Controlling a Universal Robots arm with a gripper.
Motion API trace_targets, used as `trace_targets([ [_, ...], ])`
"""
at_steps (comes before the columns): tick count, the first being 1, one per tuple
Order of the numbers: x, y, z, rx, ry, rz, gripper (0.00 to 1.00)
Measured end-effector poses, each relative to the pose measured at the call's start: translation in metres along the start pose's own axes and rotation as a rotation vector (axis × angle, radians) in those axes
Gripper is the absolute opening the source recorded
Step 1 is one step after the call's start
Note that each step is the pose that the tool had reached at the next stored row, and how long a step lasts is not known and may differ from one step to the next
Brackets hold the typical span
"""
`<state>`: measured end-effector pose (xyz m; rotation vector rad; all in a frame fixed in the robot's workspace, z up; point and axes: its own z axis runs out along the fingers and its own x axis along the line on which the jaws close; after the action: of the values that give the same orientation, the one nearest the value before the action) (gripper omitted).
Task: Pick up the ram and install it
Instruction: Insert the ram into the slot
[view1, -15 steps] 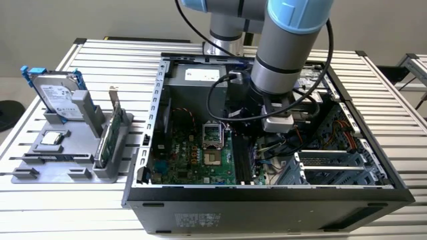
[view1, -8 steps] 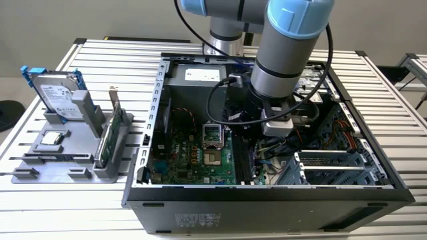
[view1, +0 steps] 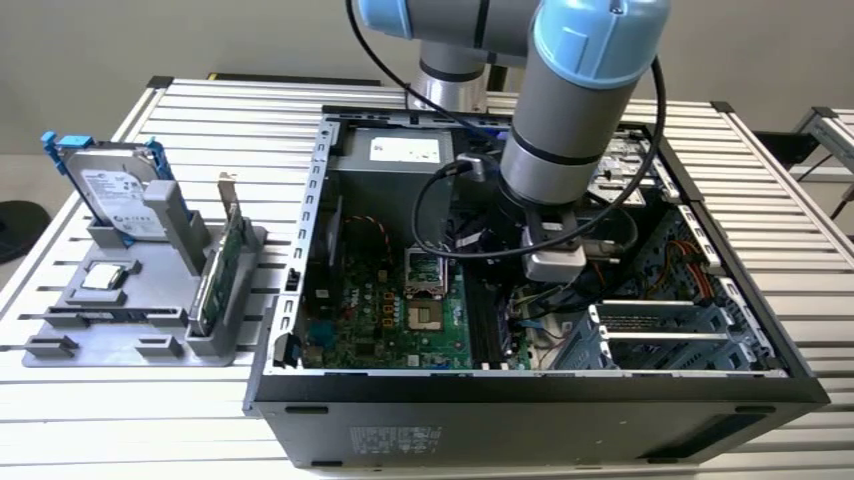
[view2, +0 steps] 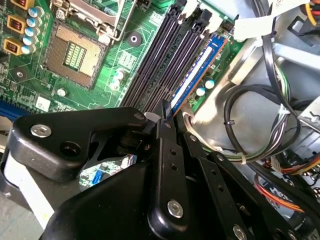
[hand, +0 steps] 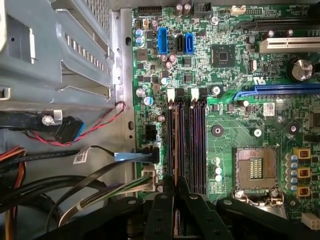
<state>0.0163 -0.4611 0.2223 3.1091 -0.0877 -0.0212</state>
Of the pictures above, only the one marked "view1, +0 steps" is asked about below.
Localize green motherboard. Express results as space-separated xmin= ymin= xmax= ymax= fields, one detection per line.
xmin=300 ymin=244 xmax=534 ymax=372

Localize aluminium side table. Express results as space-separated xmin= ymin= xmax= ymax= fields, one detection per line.
xmin=788 ymin=106 xmax=854 ymax=182

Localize thin black camera cable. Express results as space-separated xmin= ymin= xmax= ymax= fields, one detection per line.
xmin=409 ymin=162 xmax=628 ymax=261

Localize blue expansion slot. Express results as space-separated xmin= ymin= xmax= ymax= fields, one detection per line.
xmin=305 ymin=321 xmax=336 ymax=350

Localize black PC case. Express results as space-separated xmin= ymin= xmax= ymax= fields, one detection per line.
xmin=240 ymin=103 xmax=831 ymax=470

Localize black RAM slot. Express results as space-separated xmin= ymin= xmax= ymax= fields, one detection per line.
xmin=480 ymin=287 xmax=513 ymax=372
xmin=464 ymin=279 xmax=494 ymax=372

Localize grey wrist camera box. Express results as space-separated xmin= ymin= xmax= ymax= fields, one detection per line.
xmin=454 ymin=153 xmax=496 ymax=182

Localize green graphics card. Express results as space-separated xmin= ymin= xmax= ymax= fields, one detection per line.
xmin=186 ymin=171 xmax=245 ymax=338

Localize grey parts rack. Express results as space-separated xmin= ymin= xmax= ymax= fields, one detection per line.
xmin=19 ymin=179 xmax=269 ymax=371

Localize twisted fan wire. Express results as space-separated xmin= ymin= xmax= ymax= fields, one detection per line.
xmin=340 ymin=214 xmax=396 ymax=265

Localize metal socket cover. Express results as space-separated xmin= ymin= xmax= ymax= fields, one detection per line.
xmin=402 ymin=240 xmax=446 ymax=298

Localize CPU socket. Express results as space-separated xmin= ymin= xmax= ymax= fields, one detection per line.
xmin=405 ymin=297 xmax=446 ymax=333

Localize orange yellow power wires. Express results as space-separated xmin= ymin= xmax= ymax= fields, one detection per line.
xmin=640 ymin=238 xmax=713 ymax=307

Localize black round floor base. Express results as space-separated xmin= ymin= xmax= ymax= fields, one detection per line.
xmin=0 ymin=199 xmax=51 ymax=265

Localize grey optical drive cage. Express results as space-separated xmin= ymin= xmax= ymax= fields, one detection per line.
xmin=585 ymin=127 xmax=676 ymax=211

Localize grey disk bay cage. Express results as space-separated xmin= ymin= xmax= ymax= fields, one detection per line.
xmin=585 ymin=298 xmax=781 ymax=374

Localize black bracket between tables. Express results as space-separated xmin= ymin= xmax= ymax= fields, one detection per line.
xmin=751 ymin=129 xmax=819 ymax=165

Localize black case fan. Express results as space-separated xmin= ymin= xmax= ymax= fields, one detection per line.
xmin=310 ymin=195 xmax=346 ymax=284

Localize hard disk in blue carrier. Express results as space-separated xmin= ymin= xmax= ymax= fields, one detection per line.
xmin=37 ymin=131 xmax=177 ymax=247

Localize grey power supply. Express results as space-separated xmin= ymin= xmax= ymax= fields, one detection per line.
xmin=329 ymin=127 xmax=457 ymax=254

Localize black cable bundle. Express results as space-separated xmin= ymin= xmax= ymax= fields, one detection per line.
xmin=518 ymin=279 xmax=645 ymax=317

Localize grey camera with screw plug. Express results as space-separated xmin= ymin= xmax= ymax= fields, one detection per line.
xmin=521 ymin=243 xmax=589 ymax=282

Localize green RAM stick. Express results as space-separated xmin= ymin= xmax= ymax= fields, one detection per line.
xmin=489 ymin=279 xmax=514 ymax=359

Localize silver CPU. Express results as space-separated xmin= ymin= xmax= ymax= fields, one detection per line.
xmin=77 ymin=264 xmax=129 ymax=293

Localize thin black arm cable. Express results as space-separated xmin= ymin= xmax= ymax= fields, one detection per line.
xmin=344 ymin=0 xmax=514 ymax=139

